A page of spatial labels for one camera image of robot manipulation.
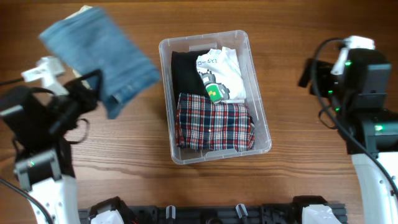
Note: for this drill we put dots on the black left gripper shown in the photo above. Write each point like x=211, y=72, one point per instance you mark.
x=78, y=89

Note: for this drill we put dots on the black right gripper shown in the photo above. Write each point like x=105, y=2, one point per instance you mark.
x=323, y=72

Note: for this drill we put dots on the cream cloth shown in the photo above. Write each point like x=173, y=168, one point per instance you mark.
x=75, y=33

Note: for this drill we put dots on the blue denim jeans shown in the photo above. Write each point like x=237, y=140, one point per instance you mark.
x=126, y=70

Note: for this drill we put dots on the white printed t-shirt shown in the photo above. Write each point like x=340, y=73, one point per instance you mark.
x=221, y=75

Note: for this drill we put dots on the black cloth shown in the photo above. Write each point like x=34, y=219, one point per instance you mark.
x=185, y=77

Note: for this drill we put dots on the plaid cloth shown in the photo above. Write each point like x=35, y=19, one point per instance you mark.
x=202, y=125

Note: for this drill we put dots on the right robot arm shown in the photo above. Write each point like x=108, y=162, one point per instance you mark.
x=356, y=97

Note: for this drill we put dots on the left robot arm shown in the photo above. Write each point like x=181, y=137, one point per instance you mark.
x=43, y=166

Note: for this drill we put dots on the clear plastic storage bin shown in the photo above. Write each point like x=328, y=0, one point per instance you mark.
x=234, y=39

